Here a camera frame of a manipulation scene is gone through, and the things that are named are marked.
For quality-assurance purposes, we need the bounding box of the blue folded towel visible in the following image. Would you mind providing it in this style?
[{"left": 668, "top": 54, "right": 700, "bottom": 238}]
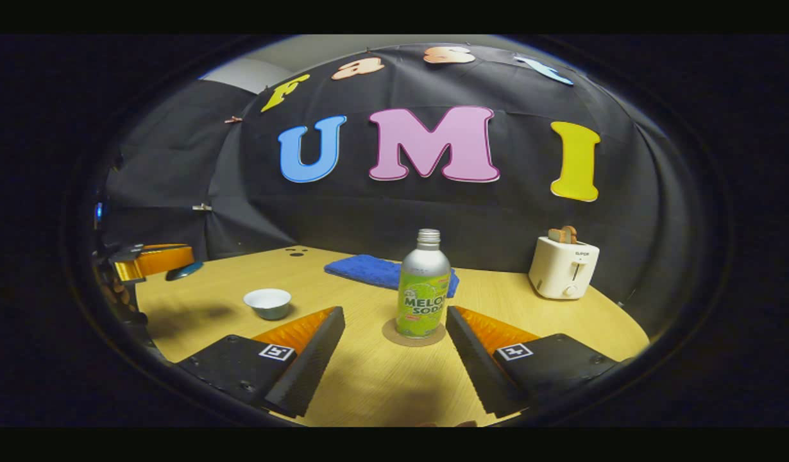
[{"left": 323, "top": 254, "right": 461, "bottom": 298}]

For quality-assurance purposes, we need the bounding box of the silver green-label water bottle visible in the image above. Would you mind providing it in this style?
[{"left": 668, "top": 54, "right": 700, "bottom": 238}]
[{"left": 396, "top": 228, "right": 452, "bottom": 339}]

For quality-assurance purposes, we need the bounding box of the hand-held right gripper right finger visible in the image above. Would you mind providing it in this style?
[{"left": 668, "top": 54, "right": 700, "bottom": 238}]
[{"left": 445, "top": 305, "right": 621, "bottom": 418}]

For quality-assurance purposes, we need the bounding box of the round brown cork coaster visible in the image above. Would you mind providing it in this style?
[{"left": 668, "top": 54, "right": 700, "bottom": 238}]
[{"left": 381, "top": 317, "right": 447, "bottom": 348}]

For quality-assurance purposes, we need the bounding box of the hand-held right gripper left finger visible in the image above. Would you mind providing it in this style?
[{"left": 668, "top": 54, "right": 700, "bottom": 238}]
[{"left": 175, "top": 306, "right": 347, "bottom": 419}]

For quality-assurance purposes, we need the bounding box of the white toaster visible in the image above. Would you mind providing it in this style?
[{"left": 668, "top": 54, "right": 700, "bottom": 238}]
[{"left": 527, "top": 235, "right": 601, "bottom": 301}]

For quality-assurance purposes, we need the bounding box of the teal teacup white inside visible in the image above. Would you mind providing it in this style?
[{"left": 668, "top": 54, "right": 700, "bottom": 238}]
[{"left": 242, "top": 288, "right": 293, "bottom": 321}]

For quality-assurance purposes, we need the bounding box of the teal teacup lid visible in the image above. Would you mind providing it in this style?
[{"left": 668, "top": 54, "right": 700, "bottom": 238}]
[{"left": 165, "top": 261, "right": 205, "bottom": 282}]

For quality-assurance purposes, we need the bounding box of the black backdrop cloth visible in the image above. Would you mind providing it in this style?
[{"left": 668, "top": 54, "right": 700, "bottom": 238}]
[{"left": 103, "top": 43, "right": 683, "bottom": 338}]

